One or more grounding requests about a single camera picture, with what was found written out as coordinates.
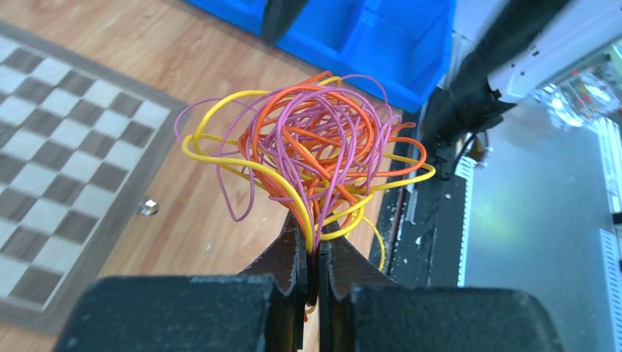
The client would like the wooden chessboard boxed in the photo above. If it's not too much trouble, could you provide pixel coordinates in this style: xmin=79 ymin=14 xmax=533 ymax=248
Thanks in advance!
xmin=1 ymin=23 xmax=185 ymax=334

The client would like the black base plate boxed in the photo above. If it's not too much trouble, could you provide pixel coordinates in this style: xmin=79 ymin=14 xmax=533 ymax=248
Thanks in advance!
xmin=367 ymin=109 xmax=475 ymax=288

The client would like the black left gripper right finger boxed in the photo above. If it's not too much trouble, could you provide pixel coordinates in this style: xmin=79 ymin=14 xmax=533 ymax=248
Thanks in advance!
xmin=318 ymin=238 xmax=564 ymax=351

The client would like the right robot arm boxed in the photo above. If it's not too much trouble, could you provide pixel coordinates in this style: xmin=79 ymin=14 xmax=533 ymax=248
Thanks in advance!
xmin=420 ymin=1 xmax=621 ymax=180

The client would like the blue plastic bin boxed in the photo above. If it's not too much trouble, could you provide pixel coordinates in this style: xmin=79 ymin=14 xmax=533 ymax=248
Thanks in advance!
xmin=184 ymin=0 xmax=458 ymax=114

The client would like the orange cable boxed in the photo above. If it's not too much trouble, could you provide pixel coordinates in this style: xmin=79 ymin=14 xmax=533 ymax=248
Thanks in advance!
xmin=237 ymin=71 xmax=428 ymax=234

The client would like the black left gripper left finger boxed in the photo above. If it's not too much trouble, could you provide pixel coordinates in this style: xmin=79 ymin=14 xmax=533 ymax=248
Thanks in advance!
xmin=54 ymin=215 xmax=308 ymax=351

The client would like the yellow cable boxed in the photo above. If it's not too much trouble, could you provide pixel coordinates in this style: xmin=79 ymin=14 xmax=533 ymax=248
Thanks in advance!
xmin=181 ymin=76 xmax=437 ymax=272

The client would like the pink cable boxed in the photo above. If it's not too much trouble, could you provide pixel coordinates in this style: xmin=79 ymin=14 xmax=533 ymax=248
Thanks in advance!
xmin=174 ymin=73 xmax=403 ymax=254

